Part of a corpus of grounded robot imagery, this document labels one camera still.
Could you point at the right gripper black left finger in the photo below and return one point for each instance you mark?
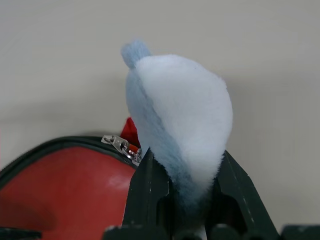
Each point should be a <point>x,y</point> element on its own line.
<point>147,195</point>

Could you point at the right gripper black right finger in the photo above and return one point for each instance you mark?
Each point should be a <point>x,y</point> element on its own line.
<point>237,200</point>

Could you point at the light blue plush pendant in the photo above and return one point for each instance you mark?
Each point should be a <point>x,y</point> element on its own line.
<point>180,105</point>

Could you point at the black clear paddle case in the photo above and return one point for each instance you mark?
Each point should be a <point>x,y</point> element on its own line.
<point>50,143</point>

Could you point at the silver zipper pull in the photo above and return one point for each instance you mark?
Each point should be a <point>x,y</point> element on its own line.
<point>117,142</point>

